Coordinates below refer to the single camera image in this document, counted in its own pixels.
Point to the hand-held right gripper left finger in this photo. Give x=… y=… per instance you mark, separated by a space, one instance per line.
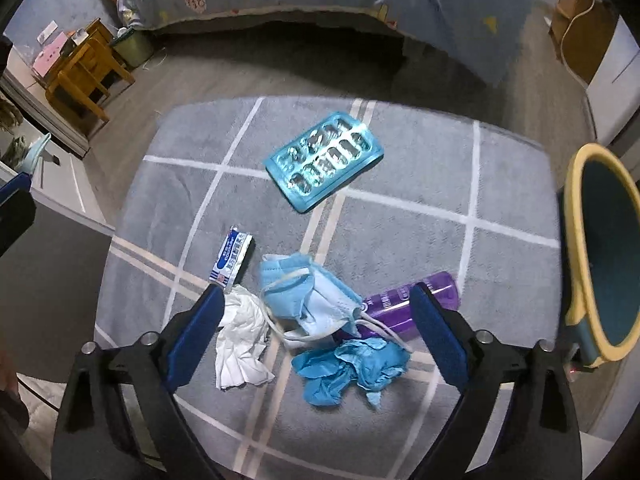
x=195 y=340

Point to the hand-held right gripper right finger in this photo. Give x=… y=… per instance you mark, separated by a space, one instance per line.
x=440 y=340

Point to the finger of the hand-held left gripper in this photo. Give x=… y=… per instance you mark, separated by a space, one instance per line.
x=17 y=215

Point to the white tissue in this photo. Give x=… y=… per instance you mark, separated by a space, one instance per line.
x=240 y=340

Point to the purple plastic bottle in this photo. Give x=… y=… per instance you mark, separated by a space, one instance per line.
x=390 y=305

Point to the small blue white box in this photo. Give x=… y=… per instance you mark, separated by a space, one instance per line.
x=230 y=260

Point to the blue rubber glove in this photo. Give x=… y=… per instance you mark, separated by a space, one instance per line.
x=340 y=365

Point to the blue face mask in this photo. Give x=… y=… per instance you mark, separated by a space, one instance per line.
x=300 y=295

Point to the blue bin with yellow rim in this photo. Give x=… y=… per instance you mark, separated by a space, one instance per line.
x=607 y=240

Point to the teal blister tray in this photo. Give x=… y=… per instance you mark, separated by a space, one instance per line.
x=325 y=165

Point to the teal plastic object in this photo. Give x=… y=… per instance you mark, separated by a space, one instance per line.
x=37 y=152

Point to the grey checked blanket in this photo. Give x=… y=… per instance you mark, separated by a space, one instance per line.
x=400 y=260

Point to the pink box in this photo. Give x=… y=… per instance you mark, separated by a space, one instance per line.
x=50 y=55

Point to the wooden nightstand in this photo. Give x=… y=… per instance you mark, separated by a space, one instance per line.
x=85 y=65

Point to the green waste bin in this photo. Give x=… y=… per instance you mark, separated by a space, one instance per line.
x=132 y=50

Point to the wooden cabinet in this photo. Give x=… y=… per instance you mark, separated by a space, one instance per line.
x=585 y=25

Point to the white wall switch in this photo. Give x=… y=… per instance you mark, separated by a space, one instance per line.
x=47 y=32

